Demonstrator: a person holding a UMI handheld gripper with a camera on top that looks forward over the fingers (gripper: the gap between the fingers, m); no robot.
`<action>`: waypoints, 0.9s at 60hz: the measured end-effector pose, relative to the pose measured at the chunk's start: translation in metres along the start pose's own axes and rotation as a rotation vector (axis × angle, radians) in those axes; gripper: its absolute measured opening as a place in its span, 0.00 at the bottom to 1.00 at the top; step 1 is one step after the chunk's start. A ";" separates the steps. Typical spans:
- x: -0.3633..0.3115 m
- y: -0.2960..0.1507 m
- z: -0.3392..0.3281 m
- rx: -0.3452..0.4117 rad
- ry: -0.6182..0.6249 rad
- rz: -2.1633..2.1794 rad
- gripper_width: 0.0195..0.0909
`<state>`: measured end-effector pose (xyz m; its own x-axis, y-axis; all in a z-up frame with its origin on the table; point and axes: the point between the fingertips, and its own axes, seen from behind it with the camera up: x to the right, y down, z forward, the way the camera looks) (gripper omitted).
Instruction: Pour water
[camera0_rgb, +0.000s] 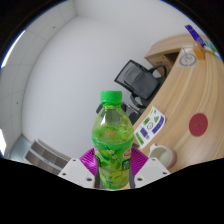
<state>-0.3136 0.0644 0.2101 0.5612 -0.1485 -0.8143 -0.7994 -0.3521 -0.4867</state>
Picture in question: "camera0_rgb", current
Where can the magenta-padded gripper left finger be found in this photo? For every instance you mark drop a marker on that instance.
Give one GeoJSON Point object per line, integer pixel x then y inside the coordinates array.
{"type": "Point", "coordinates": [75, 173]}

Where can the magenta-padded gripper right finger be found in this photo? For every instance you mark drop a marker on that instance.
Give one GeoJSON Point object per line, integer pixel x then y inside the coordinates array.
{"type": "Point", "coordinates": [150, 172]}

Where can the green drink bottle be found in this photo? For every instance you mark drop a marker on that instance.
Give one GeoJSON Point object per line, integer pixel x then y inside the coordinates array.
{"type": "Point", "coordinates": [112, 150]}

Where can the white and brown ceramic cup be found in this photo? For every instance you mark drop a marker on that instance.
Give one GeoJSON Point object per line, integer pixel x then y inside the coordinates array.
{"type": "Point", "coordinates": [166, 156]}

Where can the tall wooden shelf cabinet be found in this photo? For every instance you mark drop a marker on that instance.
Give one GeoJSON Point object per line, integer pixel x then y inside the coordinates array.
{"type": "Point", "coordinates": [46, 156]}

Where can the white sticker sheet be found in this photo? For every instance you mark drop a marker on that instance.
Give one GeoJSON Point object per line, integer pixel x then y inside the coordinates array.
{"type": "Point", "coordinates": [150, 128]}

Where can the black office chair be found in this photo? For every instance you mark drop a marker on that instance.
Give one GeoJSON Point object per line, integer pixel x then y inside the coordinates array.
{"type": "Point", "coordinates": [131, 115]}

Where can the flat round red coaster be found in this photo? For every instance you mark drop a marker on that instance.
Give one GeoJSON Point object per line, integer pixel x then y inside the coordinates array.
{"type": "Point", "coordinates": [198, 124]}

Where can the grey mesh office chair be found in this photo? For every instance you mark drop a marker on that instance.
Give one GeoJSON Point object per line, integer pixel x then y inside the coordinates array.
{"type": "Point", "coordinates": [138, 80]}

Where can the clear packet with round disc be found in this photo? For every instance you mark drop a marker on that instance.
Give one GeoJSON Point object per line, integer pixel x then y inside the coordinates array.
{"type": "Point", "coordinates": [186, 58]}

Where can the orange box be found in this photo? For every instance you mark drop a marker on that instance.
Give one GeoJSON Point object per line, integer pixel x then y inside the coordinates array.
{"type": "Point", "coordinates": [198, 51]}

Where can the rectangular ceiling light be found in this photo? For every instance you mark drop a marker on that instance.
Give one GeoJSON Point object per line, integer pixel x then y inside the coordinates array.
{"type": "Point", "coordinates": [11, 50]}

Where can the green box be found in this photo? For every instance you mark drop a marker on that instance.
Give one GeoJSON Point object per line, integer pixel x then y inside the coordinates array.
{"type": "Point", "coordinates": [209, 46]}

